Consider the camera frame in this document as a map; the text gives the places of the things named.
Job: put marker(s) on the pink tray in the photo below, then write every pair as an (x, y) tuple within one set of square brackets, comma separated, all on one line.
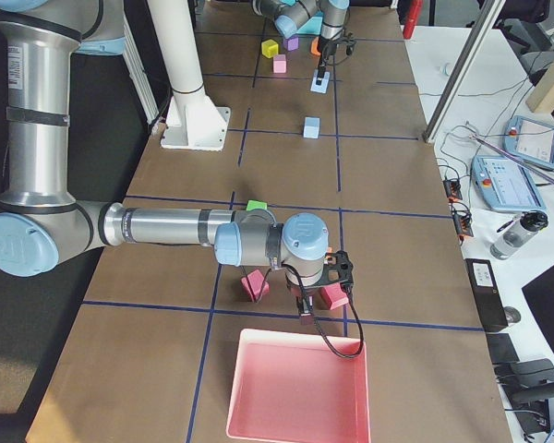
[(290, 387)]

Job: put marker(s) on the green block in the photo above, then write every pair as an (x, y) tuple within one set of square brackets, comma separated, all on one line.
[(253, 204)]

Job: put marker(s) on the upper orange connector board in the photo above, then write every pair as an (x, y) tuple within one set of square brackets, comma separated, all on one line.
[(452, 189)]

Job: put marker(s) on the left dark pink block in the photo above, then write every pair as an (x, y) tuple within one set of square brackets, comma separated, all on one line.
[(256, 285)]

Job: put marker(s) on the far purple block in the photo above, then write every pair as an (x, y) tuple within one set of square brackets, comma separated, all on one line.
[(291, 44)]

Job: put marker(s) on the yellow block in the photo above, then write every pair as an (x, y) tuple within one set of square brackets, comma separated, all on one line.
[(269, 48)]

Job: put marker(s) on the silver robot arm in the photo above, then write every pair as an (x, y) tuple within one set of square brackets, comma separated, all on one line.
[(289, 19), (43, 225)]

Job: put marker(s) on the blue bin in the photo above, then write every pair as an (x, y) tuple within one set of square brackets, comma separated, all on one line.
[(313, 26)]

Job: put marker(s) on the white pole base plate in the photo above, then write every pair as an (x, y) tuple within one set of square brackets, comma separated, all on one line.
[(193, 122)]

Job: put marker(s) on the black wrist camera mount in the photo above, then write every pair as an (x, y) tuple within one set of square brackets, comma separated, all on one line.
[(338, 268)]

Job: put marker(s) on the red fire extinguisher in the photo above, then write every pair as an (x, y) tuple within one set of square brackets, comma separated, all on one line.
[(411, 18)]

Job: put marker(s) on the light pink block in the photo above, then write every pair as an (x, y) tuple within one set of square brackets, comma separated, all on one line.
[(279, 64)]

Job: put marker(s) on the clear water bottle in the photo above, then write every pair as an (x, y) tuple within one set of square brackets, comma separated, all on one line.
[(518, 232)]

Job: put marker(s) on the teach pendant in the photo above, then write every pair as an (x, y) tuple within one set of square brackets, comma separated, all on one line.
[(504, 185), (531, 141)]

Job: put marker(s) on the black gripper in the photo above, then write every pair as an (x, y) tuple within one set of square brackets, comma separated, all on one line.
[(325, 47), (299, 293)]

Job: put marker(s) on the far teach pendant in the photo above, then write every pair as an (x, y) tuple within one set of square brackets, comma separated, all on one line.
[(531, 141)]

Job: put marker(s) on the light blue block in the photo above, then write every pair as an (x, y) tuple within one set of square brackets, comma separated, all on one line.
[(320, 84), (311, 127)]

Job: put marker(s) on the black power box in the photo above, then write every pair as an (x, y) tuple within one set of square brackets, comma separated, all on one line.
[(486, 293)]

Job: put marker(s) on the far orange block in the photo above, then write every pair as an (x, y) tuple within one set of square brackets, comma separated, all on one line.
[(314, 47)]

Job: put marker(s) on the dark pink block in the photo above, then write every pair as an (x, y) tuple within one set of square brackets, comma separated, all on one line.
[(256, 285), (333, 296)]

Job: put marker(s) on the near teach pendant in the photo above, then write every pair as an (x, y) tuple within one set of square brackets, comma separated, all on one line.
[(504, 185)]

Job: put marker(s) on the aluminium frame post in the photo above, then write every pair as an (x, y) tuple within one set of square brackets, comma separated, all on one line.
[(488, 15)]

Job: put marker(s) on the right dark pink block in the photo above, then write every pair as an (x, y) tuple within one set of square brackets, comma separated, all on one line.
[(333, 296)]

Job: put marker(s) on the orange connector board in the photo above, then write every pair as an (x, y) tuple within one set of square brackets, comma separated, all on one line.
[(452, 189), (463, 224)]

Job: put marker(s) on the lower orange connector board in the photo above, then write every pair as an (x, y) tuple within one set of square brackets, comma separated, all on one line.
[(463, 224)]

